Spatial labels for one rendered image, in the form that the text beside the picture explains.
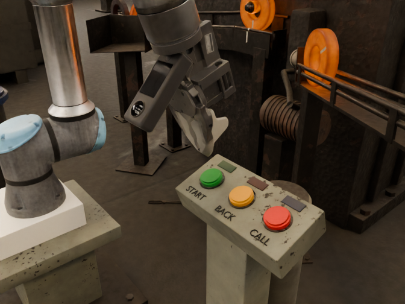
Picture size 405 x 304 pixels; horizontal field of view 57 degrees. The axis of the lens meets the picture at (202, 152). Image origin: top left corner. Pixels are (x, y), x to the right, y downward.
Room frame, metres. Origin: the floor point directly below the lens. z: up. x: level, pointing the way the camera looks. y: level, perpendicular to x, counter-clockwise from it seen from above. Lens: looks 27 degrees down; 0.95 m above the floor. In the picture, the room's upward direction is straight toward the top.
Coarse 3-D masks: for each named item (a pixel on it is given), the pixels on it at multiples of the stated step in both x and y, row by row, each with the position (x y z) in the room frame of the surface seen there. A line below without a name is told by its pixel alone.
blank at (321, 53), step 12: (312, 36) 1.07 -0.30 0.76; (324, 36) 1.00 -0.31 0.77; (312, 48) 1.06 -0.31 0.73; (324, 48) 0.98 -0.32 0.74; (336, 48) 0.97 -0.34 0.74; (312, 60) 1.06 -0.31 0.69; (324, 60) 0.97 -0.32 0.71; (336, 60) 0.96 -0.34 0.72; (324, 72) 0.96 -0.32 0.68; (312, 84) 1.02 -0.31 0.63
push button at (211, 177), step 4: (212, 168) 0.58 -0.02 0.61; (204, 172) 0.58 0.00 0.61; (208, 172) 0.58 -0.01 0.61; (212, 172) 0.57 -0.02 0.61; (216, 172) 0.57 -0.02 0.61; (220, 172) 0.57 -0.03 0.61; (200, 176) 0.57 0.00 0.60; (204, 176) 0.57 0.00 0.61; (208, 176) 0.57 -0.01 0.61; (212, 176) 0.56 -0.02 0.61; (216, 176) 0.56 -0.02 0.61; (220, 176) 0.56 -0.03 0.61; (200, 180) 0.56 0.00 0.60; (204, 180) 0.56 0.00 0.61; (208, 180) 0.56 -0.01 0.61; (212, 180) 0.55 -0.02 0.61; (216, 180) 0.55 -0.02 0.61; (220, 180) 0.56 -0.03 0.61; (204, 184) 0.55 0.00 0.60; (208, 184) 0.55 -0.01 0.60; (212, 184) 0.55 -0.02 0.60; (216, 184) 0.55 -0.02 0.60
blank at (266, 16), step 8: (248, 0) 1.52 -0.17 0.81; (256, 0) 1.49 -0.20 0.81; (264, 0) 1.46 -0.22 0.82; (272, 0) 1.46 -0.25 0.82; (240, 8) 1.55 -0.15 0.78; (264, 8) 1.46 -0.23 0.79; (272, 8) 1.45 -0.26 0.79; (248, 16) 1.52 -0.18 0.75; (264, 16) 1.46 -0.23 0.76; (272, 16) 1.45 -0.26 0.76; (248, 24) 1.52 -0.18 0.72; (256, 24) 1.49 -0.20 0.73; (264, 24) 1.46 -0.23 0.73
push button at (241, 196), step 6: (240, 186) 0.52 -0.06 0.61; (246, 186) 0.52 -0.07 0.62; (234, 192) 0.51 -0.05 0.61; (240, 192) 0.51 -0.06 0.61; (246, 192) 0.51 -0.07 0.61; (252, 192) 0.51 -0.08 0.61; (234, 198) 0.50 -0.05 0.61; (240, 198) 0.50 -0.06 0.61; (246, 198) 0.50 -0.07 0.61; (252, 198) 0.50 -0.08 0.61; (234, 204) 0.50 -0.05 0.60; (240, 204) 0.49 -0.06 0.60; (246, 204) 0.49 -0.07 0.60
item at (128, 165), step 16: (112, 16) 1.84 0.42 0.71; (128, 16) 1.82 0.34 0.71; (96, 32) 1.72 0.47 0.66; (112, 32) 1.84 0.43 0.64; (128, 32) 1.82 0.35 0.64; (144, 32) 1.58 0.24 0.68; (96, 48) 1.70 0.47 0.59; (112, 48) 1.71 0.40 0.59; (128, 48) 1.67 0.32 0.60; (144, 48) 1.64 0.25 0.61; (128, 64) 1.68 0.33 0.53; (128, 80) 1.68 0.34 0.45; (128, 96) 1.69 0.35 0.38; (144, 144) 1.69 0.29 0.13; (128, 160) 1.73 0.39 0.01; (144, 160) 1.67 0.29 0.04; (160, 160) 1.73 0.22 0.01
